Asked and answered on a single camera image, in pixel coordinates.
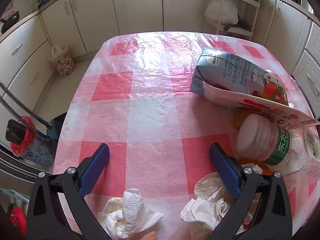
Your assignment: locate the white rolling shelf cart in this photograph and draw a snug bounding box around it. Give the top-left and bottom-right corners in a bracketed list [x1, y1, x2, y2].
[204, 0, 261, 40]

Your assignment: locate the curled orange peel piece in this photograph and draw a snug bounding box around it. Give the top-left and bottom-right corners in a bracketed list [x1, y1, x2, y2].
[233, 113, 275, 176]

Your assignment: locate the yellow red snack bag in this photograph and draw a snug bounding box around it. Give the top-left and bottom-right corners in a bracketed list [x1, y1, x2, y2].
[203, 82, 319, 129]

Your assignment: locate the blue dustpan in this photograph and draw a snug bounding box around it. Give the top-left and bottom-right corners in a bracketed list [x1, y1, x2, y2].
[47, 112, 67, 146]

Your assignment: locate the white tissue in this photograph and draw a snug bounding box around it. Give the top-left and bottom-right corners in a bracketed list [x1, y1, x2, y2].
[180, 163, 266, 239]
[97, 189, 163, 239]

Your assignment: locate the white drawer cabinet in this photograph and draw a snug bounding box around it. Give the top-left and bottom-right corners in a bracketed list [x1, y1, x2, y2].
[291, 22, 320, 120]

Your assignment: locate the black clay pot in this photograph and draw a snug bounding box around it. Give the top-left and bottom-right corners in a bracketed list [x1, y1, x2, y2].
[1, 11, 20, 34]

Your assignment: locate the blue milk carton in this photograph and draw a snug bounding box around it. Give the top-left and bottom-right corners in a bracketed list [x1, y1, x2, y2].
[190, 48, 289, 105]

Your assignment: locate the pink checkered tablecloth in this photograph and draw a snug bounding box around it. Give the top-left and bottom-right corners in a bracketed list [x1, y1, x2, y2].
[54, 32, 311, 239]

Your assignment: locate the white plastic bag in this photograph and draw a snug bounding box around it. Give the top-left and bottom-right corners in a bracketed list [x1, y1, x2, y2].
[204, 0, 238, 25]

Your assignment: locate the floral shopping bag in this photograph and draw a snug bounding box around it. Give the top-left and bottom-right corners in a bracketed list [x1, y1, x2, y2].
[49, 45, 75, 77]

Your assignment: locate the blue handled mop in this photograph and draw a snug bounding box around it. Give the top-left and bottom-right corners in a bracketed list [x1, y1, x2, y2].
[0, 81, 60, 143]

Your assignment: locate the clear plastic bottle green label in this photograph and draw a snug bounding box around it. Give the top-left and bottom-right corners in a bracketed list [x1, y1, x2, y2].
[236, 114, 319, 180]

